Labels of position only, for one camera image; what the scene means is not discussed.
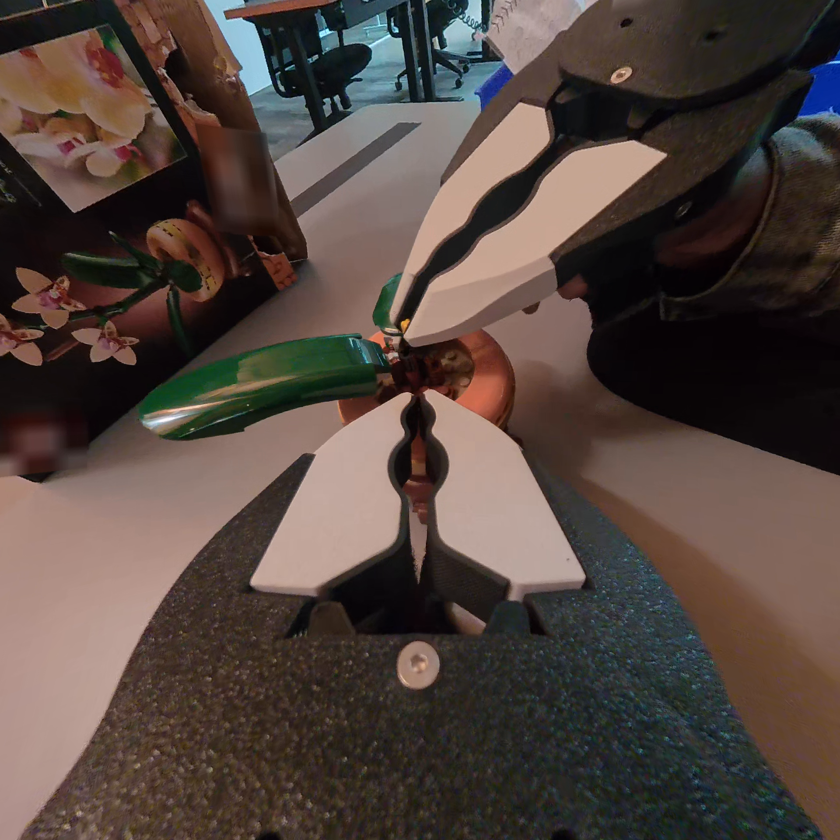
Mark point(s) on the person's right hand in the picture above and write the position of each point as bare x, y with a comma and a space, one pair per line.
715, 223

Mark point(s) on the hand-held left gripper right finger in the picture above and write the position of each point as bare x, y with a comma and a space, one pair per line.
499, 518

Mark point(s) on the long office table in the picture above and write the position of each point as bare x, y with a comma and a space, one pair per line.
282, 8

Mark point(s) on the circle print white paper bag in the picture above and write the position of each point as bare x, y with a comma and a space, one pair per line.
531, 33

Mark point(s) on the rounded green lego leaf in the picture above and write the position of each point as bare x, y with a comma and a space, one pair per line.
386, 305

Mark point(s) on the person's right forearm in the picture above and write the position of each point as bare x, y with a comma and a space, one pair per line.
800, 229

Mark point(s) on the orchid print lego box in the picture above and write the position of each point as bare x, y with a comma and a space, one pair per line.
98, 262

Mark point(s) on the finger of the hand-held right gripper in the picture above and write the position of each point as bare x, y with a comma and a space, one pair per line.
485, 157
525, 262

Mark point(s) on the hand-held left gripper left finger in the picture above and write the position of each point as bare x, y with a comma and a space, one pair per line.
341, 518

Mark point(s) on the black chair armrest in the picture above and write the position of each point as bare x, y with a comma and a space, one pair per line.
722, 387

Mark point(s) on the blue plastic bin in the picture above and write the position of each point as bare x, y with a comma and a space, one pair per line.
495, 88

